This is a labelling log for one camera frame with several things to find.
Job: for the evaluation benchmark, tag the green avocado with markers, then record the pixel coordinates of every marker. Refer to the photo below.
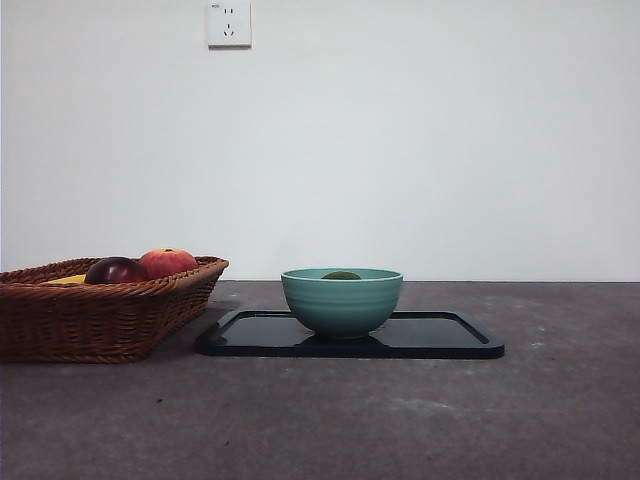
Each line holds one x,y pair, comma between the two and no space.
341,275

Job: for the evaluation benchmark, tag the yellow banana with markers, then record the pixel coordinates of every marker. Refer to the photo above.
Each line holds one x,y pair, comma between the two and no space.
67,279

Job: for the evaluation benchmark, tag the teal ceramic bowl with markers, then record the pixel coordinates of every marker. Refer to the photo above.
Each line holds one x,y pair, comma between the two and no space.
342,305

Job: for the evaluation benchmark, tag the white wall power socket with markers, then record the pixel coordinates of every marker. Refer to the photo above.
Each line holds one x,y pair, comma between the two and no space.
229,22

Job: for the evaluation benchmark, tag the red and yellow apple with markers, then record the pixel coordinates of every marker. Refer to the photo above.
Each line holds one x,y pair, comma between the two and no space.
170,261

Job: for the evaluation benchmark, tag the brown woven wicker basket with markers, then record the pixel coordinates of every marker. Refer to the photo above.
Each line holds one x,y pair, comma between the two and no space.
100,320

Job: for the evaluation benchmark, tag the black rectangular tray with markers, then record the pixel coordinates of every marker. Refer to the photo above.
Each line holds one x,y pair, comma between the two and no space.
430,337

